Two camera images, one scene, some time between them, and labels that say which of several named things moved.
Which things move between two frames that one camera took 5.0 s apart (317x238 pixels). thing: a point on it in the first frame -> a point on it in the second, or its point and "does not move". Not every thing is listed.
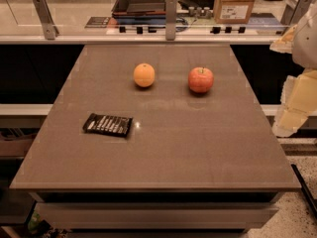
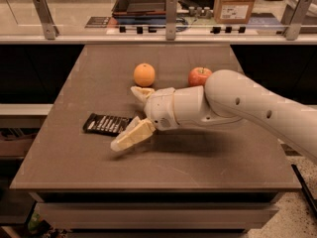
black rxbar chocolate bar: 108,124 does not move
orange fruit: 144,74 does not move
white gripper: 305,44 -> 159,109
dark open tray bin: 142,2 does not move
